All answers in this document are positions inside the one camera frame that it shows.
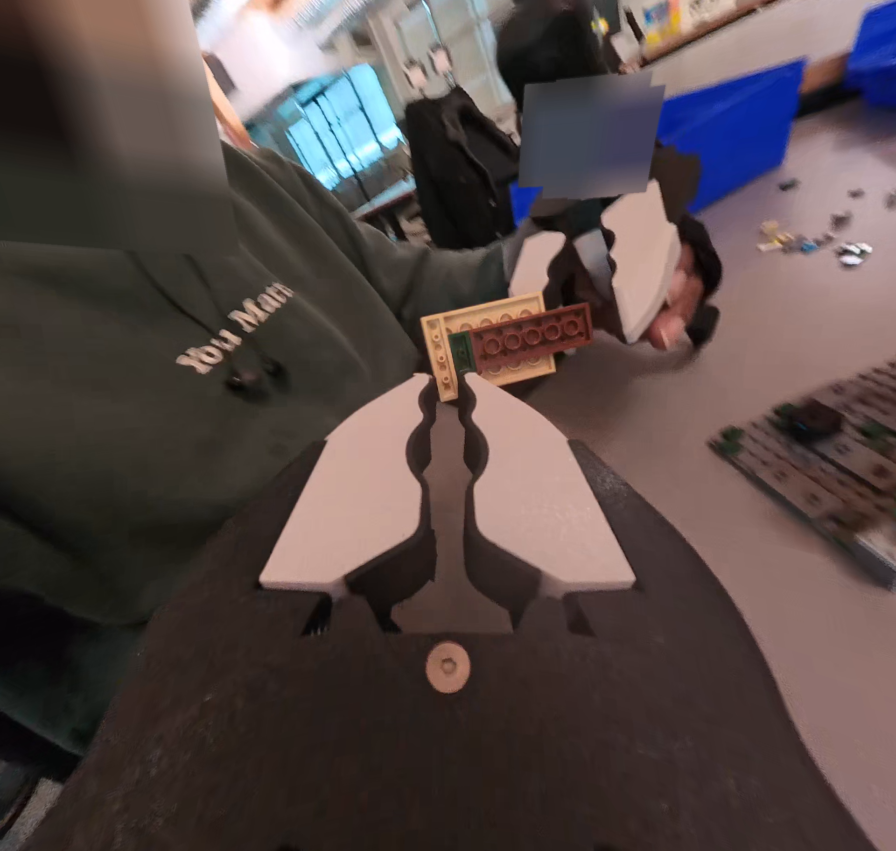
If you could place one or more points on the blue storage bin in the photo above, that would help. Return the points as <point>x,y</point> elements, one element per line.
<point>523,203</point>
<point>728,130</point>
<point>875,53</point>

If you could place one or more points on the small green brick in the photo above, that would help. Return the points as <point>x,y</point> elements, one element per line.
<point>462,354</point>

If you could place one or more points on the person's green hoodie torso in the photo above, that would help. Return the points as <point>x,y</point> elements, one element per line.
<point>140,445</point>

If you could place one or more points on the grey desk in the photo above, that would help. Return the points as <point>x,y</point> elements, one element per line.
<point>770,389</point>

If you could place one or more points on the tan brick plate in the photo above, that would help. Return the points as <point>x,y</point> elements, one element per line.
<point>437,347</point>

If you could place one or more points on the scatter of small bricks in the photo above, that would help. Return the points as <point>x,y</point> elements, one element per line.
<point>805,242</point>

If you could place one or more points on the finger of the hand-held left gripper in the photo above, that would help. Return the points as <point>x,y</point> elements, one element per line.
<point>535,263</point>
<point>647,263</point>

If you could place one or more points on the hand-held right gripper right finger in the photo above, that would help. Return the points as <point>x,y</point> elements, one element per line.
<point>546,515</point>

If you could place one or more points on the black jacket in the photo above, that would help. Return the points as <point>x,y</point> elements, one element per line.
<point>455,165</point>

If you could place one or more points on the glass partition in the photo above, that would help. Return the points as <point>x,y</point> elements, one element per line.
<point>343,130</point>

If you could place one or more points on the green and grey brick baseplate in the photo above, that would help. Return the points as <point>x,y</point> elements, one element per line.
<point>819,459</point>

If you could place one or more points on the background table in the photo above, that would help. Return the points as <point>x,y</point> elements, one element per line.
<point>388,200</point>

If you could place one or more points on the brown brick plate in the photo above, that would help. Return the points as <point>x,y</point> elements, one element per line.
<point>532,340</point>

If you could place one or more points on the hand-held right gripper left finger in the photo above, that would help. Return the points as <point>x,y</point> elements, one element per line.
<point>336,515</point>

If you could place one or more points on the person's left forearm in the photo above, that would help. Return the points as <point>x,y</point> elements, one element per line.
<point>448,263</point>

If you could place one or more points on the person's left hand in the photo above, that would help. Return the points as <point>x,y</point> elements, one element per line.
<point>682,305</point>

